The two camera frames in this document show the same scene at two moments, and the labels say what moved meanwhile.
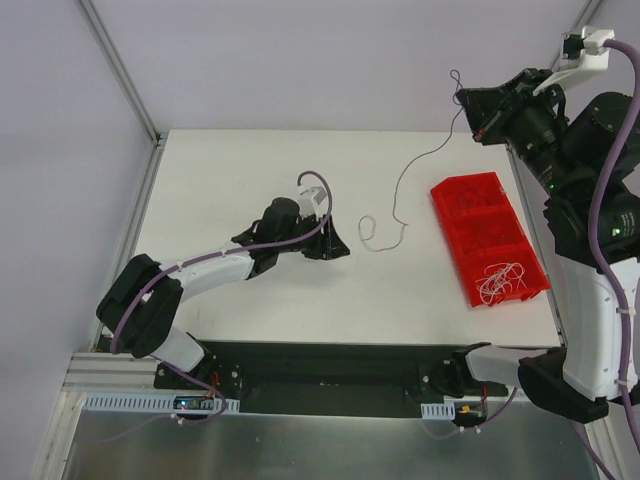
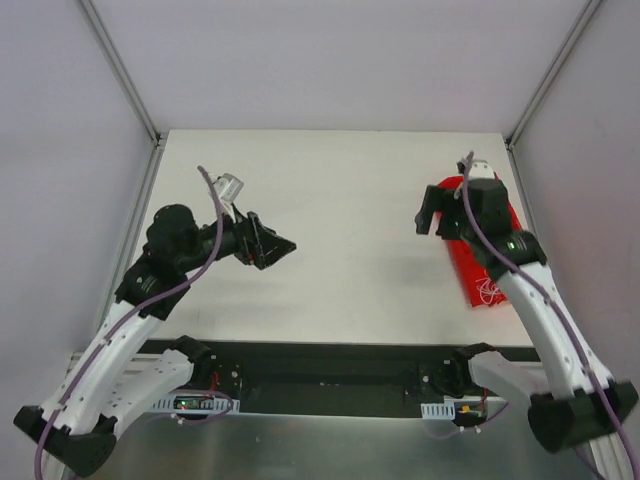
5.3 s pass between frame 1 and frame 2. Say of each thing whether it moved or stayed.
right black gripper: moved
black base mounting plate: stayed
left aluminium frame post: stayed
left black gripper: moved
